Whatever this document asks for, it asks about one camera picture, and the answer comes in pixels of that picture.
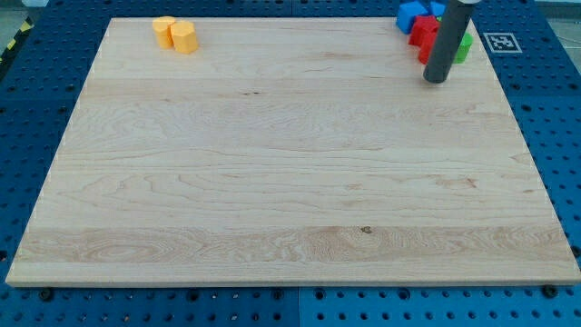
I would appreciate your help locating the yellow round block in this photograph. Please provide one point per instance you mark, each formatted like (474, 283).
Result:
(162, 30)

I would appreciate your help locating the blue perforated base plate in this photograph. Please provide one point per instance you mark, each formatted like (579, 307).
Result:
(37, 98)

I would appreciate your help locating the red block upper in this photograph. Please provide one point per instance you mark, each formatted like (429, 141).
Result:
(424, 30)

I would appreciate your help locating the light wooden board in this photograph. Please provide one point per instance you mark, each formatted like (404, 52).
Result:
(289, 152)

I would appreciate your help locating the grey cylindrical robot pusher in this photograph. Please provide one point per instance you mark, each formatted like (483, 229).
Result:
(452, 27)

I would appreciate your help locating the red star block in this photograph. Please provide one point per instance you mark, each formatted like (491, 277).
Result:
(426, 45)

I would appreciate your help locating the blue cube block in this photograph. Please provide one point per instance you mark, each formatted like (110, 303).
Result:
(407, 14)

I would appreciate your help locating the yellow hexagon block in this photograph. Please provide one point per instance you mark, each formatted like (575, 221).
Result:
(184, 37)

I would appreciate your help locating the white fiducial marker tag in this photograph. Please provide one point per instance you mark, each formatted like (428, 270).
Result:
(502, 43)

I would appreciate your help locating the small blue block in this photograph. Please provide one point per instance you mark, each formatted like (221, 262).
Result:
(436, 8)

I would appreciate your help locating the green circle block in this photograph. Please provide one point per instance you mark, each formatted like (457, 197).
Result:
(464, 48)

